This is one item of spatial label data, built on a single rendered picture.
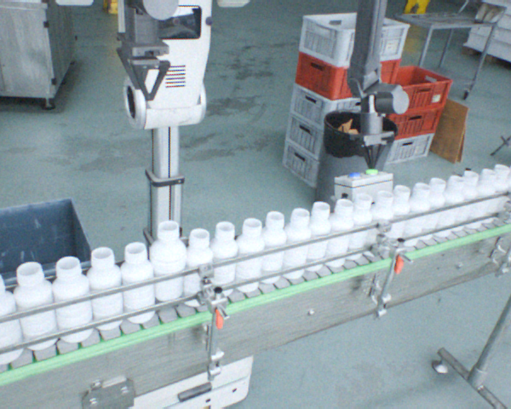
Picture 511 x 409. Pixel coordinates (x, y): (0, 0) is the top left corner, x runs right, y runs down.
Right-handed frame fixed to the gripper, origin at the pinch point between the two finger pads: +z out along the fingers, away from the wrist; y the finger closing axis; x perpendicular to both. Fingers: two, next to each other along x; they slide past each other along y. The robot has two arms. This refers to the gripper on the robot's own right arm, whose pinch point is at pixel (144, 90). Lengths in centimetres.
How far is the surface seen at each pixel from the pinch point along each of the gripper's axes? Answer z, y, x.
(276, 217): 25.2, 13.6, 24.0
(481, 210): 34, 19, 87
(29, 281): 24.8, 16.1, -25.0
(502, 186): 28, 18, 93
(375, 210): 28, 16, 50
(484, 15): 52, -288, 472
